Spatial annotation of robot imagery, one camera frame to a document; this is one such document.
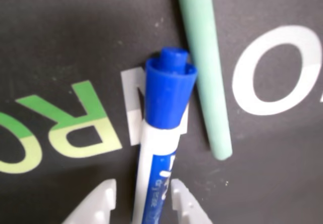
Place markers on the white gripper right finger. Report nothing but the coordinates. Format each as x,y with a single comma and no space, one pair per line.
188,206

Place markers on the black mat with printed letters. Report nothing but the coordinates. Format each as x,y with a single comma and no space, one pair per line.
265,171

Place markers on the blue dry erase marker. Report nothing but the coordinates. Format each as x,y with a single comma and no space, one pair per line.
166,100

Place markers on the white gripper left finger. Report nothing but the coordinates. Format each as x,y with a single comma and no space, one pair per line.
97,203

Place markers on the pale green chalk stick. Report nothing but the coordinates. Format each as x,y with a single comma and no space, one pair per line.
207,70

